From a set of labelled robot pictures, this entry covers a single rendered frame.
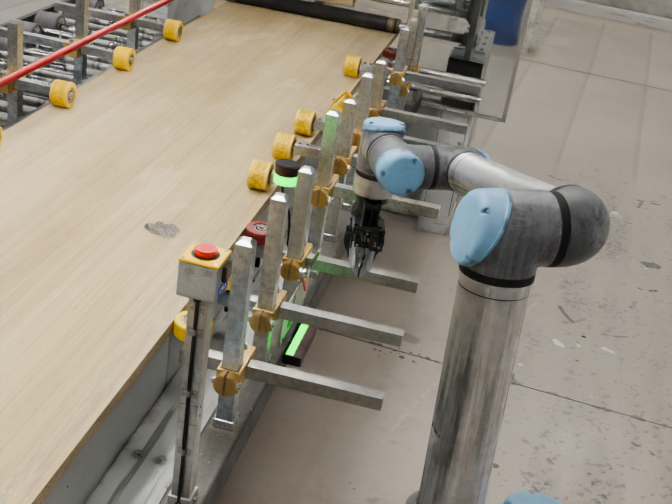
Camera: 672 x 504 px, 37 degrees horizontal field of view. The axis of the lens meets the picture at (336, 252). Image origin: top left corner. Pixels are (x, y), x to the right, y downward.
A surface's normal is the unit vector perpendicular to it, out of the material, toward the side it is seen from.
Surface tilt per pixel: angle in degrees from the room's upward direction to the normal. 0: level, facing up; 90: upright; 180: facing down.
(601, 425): 0
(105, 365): 0
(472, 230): 83
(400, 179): 89
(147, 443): 0
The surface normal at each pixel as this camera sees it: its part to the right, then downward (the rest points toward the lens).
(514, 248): 0.17, 0.42
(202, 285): -0.22, 0.40
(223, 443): 0.14, -0.89
